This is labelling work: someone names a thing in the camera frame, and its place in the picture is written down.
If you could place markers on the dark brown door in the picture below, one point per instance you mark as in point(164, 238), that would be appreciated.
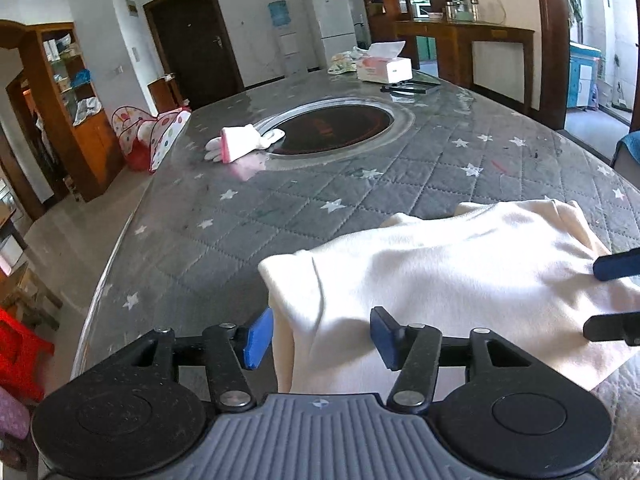
point(195, 45)

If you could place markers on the pink white tissue box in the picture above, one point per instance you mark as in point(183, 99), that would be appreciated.
point(385, 67)

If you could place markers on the blue towel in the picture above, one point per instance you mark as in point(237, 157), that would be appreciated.
point(631, 144)

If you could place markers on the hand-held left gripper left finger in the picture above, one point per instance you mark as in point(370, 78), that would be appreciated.
point(257, 340)

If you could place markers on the pink and white sock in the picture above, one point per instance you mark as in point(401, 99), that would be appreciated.
point(242, 142)

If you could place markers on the white refrigerator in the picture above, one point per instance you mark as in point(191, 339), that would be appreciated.
point(332, 25)

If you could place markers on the white water dispenser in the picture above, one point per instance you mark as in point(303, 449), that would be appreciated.
point(292, 52)

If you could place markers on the glass jar with lid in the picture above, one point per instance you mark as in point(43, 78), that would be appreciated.
point(451, 11)
point(473, 10)

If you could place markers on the hanging grey towel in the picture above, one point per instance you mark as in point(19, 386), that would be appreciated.
point(575, 5)

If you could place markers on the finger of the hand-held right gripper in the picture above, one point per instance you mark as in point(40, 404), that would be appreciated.
point(617, 266)
point(610, 327)

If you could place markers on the dark wooden console table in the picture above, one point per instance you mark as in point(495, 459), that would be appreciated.
point(465, 35)

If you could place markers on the red plastic stool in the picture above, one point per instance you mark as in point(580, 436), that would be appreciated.
point(22, 355)

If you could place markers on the wall fuse box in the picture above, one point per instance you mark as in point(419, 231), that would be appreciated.
point(131, 7)

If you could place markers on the small patterned cloth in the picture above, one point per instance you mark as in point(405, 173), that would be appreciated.
point(345, 61)

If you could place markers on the round black inset cooktop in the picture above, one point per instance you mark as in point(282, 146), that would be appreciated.
point(335, 125)

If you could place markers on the blue cabinet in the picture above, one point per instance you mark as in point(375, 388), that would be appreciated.
point(584, 75)

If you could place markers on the purple plastic stool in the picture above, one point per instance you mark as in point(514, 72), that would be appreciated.
point(12, 415)

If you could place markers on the polka dot play tent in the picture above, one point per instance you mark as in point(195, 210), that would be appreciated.
point(160, 135)

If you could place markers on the blue water bottle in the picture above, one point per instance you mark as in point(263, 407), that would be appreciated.
point(280, 14)

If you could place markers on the chair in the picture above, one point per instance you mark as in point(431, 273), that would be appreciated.
point(629, 170)

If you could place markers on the brown wooden stool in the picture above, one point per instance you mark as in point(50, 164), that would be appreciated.
point(30, 295)

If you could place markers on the wooden display cabinet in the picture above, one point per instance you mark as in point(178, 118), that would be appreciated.
point(97, 155)

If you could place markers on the cream fleece garment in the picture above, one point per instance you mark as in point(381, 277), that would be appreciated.
point(450, 260)

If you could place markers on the black rectangular frame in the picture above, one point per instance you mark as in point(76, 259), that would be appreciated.
point(400, 89)

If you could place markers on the small wooden shoe cabinet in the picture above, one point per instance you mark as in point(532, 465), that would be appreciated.
point(165, 95)

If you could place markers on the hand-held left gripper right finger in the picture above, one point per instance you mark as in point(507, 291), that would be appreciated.
point(385, 340)

